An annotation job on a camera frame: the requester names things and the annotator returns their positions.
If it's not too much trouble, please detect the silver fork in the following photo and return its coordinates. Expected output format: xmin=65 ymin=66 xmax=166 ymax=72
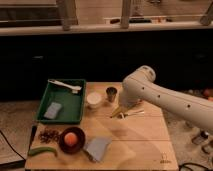
xmin=117 ymin=111 xmax=145 ymax=119

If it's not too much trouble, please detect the black cable on left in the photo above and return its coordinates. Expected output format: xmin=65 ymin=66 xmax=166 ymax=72
xmin=0 ymin=129 xmax=27 ymax=163

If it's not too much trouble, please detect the white brush in tray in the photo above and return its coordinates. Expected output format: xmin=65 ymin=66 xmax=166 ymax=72
xmin=48 ymin=79 xmax=82 ymax=94

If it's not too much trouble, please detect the blue grey cloth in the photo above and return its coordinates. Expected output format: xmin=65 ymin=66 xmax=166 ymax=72
xmin=83 ymin=137 xmax=111 ymax=162

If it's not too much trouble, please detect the green pepper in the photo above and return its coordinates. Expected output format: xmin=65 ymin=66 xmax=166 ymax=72
xmin=28 ymin=147 xmax=57 ymax=156

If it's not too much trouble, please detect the orange fruit in bowl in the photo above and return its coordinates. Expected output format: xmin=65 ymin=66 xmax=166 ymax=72
xmin=64 ymin=132 xmax=78 ymax=147

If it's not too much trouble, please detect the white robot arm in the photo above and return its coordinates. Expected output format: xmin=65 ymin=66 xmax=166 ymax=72
xmin=119 ymin=65 xmax=213 ymax=134

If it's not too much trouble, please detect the small metal cup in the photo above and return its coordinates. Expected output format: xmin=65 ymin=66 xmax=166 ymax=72
xmin=106 ymin=87 xmax=117 ymax=102

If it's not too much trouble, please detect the bunch of dark grapes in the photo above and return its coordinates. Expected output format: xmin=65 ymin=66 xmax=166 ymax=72
xmin=38 ymin=129 xmax=60 ymax=143

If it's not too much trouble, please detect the blue sponge in tray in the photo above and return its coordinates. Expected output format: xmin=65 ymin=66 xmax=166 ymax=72
xmin=44 ymin=102 xmax=62 ymax=119

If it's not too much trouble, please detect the dark brown bowl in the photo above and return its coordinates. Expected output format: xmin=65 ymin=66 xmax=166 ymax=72
xmin=59 ymin=127 xmax=85 ymax=154

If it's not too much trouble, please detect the yellow banana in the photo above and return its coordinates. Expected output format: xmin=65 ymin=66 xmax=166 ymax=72
xmin=110 ymin=106 xmax=123 ymax=118

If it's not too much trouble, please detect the green plastic tray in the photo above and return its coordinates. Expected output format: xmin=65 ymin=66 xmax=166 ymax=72
xmin=36 ymin=79 xmax=86 ymax=124

